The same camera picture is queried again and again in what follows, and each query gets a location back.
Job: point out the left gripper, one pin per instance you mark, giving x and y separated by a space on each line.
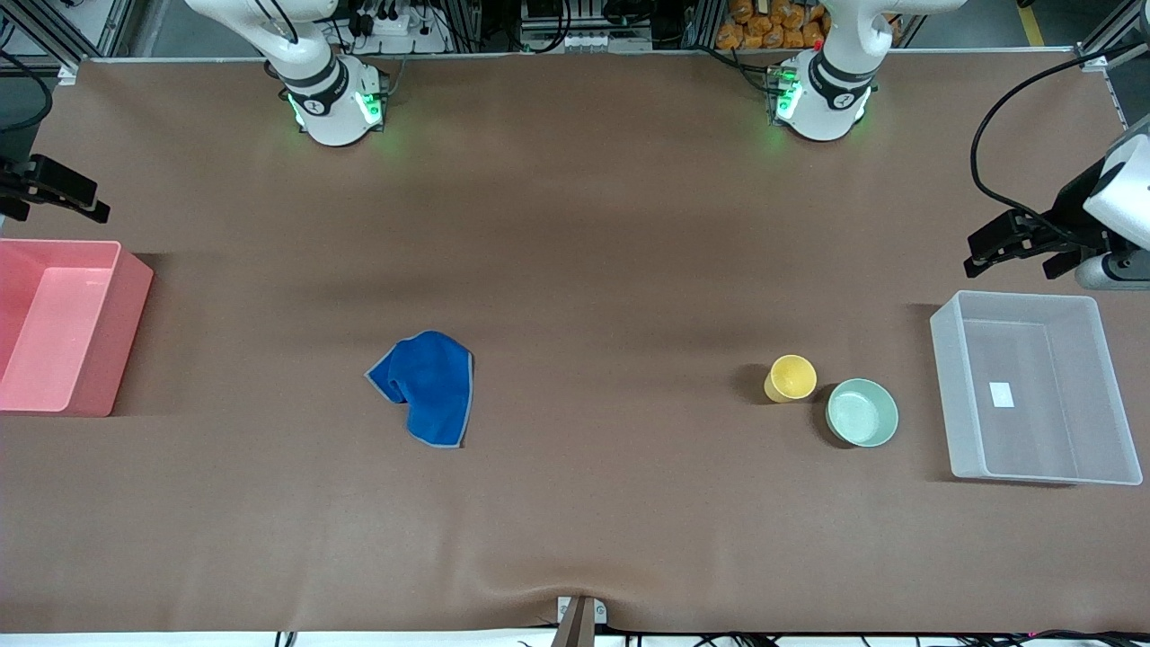
1071 214

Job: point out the light green bowl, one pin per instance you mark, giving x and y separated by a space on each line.
861 415

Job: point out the yellow cup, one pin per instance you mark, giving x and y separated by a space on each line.
791 377

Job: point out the blue cloth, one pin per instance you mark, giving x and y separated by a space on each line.
431 377

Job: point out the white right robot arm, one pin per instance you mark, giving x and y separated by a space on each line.
332 108

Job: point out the clear plastic bin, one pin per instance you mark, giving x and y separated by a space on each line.
1033 350

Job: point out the pink plastic bin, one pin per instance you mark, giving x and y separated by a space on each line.
54 332

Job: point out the white paper label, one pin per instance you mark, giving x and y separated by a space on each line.
1001 394

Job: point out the orange snack packets pile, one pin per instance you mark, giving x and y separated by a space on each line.
764 27

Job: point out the white power strip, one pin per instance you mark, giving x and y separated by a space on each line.
395 31

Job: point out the aluminium frame profile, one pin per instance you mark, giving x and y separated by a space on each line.
81 31
1119 31

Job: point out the metal table edge bracket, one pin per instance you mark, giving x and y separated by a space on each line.
600 611

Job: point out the brown camera strut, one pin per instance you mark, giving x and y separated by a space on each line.
575 629

